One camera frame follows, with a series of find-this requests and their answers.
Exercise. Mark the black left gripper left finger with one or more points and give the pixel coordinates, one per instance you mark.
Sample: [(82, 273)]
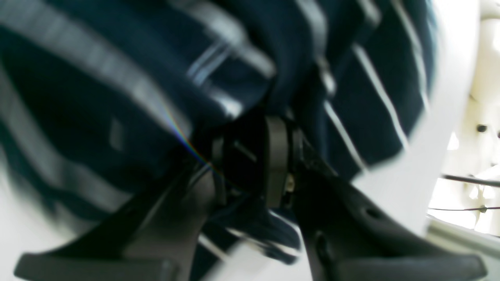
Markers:
[(152, 238)]

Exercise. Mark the navy white striped t-shirt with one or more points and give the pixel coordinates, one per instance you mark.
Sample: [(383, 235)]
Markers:
[(102, 99)]

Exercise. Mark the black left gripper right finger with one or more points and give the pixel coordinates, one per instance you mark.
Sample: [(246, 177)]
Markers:
[(348, 237)]

